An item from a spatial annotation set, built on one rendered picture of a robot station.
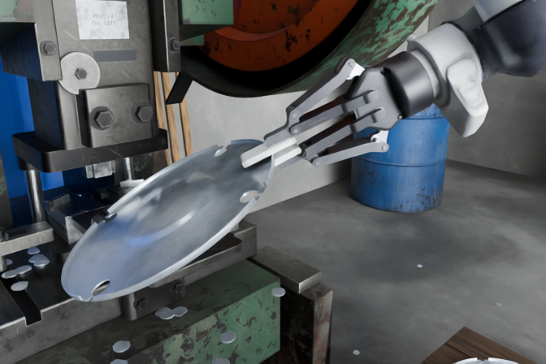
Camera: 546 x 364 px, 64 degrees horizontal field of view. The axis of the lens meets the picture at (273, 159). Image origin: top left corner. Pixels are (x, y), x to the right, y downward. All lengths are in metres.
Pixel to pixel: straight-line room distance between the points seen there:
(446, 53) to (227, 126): 1.95
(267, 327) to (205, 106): 1.64
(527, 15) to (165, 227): 0.42
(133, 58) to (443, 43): 0.43
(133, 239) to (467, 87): 0.41
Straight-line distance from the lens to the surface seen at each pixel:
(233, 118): 2.43
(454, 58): 0.54
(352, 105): 0.53
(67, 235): 0.75
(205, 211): 0.50
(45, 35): 0.62
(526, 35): 0.50
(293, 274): 0.80
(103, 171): 0.77
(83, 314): 0.70
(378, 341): 1.72
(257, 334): 0.80
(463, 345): 1.19
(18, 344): 0.68
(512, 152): 3.84
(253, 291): 0.75
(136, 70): 0.70
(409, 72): 0.53
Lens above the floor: 1.05
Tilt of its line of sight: 16 degrees down
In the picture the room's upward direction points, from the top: straight up
